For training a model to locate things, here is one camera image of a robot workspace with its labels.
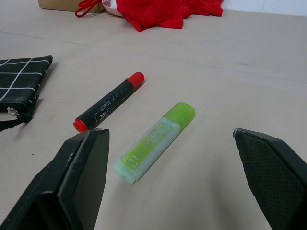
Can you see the green highlighter pen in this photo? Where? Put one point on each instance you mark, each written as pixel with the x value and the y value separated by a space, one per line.
pixel 153 143

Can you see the black checked pencil pouch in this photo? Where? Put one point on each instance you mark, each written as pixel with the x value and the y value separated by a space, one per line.
pixel 16 81

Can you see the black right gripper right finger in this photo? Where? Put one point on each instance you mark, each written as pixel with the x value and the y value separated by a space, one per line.
pixel 275 179

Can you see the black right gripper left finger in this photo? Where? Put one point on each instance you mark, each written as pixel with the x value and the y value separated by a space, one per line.
pixel 72 182

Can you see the brown cardboard box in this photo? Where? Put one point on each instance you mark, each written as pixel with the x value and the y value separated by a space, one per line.
pixel 62 4

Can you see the pink bowl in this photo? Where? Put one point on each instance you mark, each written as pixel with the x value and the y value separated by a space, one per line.
pixel 112 8

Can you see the red cloth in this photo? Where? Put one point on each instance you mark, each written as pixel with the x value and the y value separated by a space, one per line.
pixel 168 12

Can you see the black marker with red cap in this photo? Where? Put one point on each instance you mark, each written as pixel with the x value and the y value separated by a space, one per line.
pixel 108 103

